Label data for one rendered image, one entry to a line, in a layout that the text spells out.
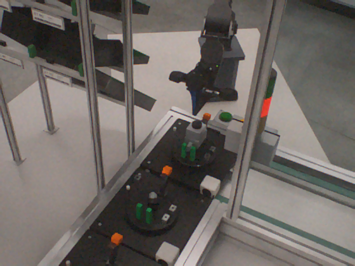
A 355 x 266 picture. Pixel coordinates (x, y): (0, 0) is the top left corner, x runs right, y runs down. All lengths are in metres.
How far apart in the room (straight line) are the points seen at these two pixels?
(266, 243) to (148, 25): 2.91
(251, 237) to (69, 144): 0.69
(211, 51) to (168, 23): 2.84
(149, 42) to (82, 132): 0.64
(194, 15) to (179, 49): 2.07
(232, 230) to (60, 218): 0.50
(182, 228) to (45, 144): 0.62
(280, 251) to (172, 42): 1.15
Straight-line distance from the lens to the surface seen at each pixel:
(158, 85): 1.86
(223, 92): 1.23
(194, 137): 1.34
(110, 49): 1.24
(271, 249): 1.32
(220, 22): 1.24
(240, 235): 1.33
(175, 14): 4.14
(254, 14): 4.26
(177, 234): 1.24
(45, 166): 1.57
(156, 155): 1.42
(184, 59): 2.02
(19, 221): 1.44
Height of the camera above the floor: 1.98
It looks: 42 degrees down
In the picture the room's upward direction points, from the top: 4 degrees clockwise
